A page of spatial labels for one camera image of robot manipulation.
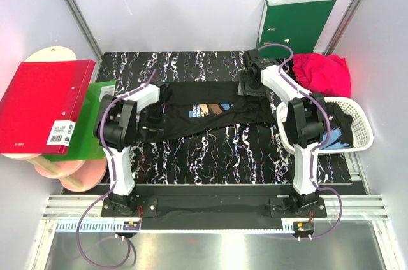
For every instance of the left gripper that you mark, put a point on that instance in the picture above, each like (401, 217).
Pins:
(152, 127)

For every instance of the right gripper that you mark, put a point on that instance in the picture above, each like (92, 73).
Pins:
(250, 88)

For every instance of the black printed t-shirt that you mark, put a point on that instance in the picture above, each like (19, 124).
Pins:
(341, 135)
(201, 106)

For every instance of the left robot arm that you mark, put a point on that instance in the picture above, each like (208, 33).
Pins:
(115, 128)

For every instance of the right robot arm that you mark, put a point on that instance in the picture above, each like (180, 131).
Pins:
(307, 126)

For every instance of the black marble pattern mat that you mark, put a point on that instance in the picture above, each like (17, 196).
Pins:
(238, 154)

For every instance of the green plastic folder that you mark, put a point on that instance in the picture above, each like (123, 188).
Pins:
(83, 145)

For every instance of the pink folded t-shirt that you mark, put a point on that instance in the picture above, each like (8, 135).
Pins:
(328, 75)

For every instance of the green lever arch binder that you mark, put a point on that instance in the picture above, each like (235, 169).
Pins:
(297, 24)

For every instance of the black printed t-shirt in basket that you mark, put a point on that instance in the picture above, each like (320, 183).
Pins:
(341, 135)

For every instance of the white plastic basket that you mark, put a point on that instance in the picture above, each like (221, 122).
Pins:
(362, 133)

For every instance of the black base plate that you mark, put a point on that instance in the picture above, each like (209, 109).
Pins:
(207, 208)

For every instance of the red ring binder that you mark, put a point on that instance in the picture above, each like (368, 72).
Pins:
(41, 106)

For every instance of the aluminium rail frame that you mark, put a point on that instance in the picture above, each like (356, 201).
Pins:
(82, 213)

